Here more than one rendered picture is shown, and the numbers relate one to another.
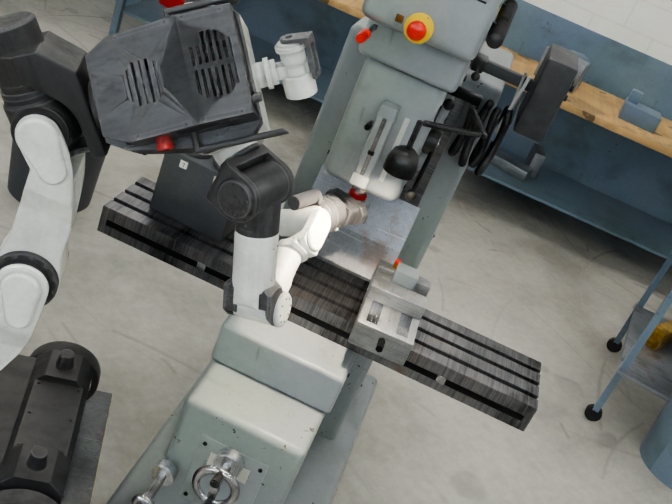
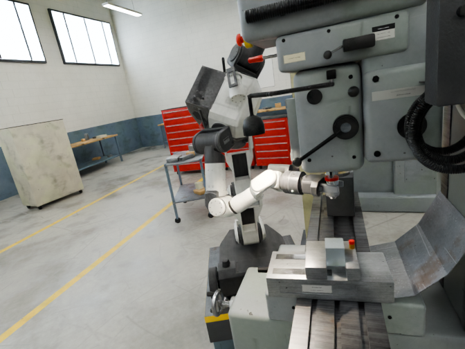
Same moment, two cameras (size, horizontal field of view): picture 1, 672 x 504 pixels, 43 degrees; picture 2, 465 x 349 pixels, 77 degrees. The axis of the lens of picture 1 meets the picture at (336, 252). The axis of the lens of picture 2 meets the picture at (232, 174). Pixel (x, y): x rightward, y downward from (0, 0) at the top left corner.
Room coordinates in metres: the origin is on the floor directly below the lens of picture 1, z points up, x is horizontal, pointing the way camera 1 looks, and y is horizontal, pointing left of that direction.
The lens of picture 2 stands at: (1.96, -1.01, 1.60)
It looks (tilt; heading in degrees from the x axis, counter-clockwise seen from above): 16 degrees down; 107
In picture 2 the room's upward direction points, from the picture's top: 9 degrees counter-clockwise
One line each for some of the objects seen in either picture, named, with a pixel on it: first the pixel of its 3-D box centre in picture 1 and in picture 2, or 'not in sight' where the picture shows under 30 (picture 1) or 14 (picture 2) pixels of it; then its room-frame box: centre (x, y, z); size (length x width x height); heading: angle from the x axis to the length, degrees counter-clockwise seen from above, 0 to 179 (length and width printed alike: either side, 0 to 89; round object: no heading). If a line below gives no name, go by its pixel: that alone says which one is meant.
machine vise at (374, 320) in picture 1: (393, 303); (325, 269); (1.96, -0.19, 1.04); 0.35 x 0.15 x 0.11; 179
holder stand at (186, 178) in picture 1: (203, 186); (340, 188); (2.06, 0.40, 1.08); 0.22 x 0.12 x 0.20; 83
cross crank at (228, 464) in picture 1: (221, 476); (225, 303); (1.51, 0.04, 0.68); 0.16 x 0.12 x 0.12; 176
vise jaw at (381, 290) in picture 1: (397, 297); (315, 258); (1.94, -0.19, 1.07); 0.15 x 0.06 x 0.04; 89
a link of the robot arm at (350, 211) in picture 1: (335, 211); (307, 184); (1.92, 0.04, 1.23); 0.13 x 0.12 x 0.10; 67
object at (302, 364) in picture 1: (303, 322); (338, 282); (2.01, 0.01, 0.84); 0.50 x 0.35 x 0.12; 176
